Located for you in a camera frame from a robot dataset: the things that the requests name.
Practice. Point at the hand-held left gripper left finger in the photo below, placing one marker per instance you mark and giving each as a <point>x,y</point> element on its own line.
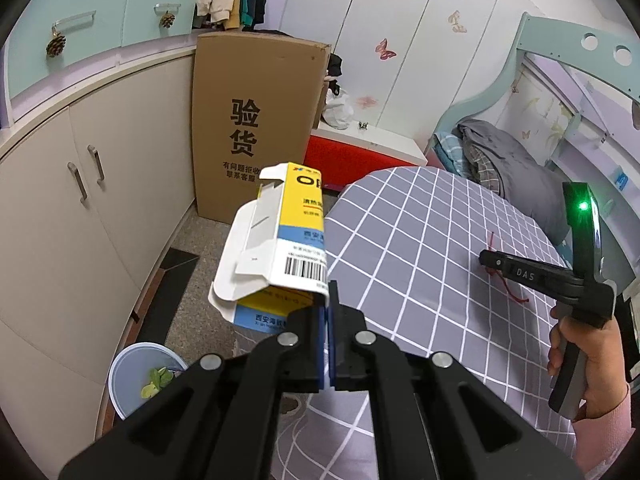
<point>305,355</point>

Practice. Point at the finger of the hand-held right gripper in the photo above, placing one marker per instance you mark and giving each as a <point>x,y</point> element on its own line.
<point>530,276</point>

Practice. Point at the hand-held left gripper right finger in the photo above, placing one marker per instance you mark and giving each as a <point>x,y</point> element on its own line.
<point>350,355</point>

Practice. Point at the yellow white carton box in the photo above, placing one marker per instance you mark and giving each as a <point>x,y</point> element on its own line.
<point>300,220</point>

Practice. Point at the blue plastic bin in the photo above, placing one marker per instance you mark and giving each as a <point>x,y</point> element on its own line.
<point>125,370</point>

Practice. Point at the person's right forearm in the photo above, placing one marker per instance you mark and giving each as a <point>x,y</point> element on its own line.
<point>605,435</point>

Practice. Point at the person's right hand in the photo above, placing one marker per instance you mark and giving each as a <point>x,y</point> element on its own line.
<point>610,360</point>

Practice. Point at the small blue packet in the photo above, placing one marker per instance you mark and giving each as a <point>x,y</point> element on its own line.
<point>622,180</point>

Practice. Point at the grey quilt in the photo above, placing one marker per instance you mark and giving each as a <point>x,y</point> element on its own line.
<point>525,185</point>

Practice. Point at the grey checked tablecloth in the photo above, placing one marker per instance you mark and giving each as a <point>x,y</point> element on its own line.
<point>425,260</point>

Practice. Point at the blue checked pillow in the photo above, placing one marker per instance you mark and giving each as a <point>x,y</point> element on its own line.
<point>450,152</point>

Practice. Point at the black floor mat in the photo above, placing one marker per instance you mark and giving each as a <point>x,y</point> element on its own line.
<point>170,270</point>

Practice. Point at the red white low bench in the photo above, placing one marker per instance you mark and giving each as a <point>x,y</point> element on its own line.
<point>360,155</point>

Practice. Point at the white plastic bag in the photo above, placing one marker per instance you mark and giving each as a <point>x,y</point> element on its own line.
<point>337,110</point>

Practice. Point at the plain cardboard box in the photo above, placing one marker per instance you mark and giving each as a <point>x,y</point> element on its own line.
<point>321,95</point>

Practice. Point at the beige butterfly sticker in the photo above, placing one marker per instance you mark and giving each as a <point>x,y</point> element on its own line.
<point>455,21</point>

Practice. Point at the pink butterfly sticker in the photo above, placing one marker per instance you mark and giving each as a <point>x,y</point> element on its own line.
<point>385,49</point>

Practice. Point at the tall printed cardboard box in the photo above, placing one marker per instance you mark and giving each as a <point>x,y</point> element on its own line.
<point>250,90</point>

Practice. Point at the white wardrobe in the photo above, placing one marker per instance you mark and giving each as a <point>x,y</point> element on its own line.
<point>410,20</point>

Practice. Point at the black garment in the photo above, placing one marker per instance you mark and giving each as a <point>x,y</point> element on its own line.
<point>335,65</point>

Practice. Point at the beige low cabinet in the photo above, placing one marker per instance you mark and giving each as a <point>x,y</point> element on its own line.
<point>50,210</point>

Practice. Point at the mint drawer shelf unit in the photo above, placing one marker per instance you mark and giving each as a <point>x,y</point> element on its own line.
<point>150,42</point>

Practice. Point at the pine cone ornament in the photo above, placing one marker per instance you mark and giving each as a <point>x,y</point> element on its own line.
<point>56,45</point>
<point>167,20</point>

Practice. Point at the wide mint drawer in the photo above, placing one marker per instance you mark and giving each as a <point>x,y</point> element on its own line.
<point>75,5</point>

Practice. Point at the mint bunk bed frame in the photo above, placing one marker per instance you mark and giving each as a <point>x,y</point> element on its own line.
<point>550,30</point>

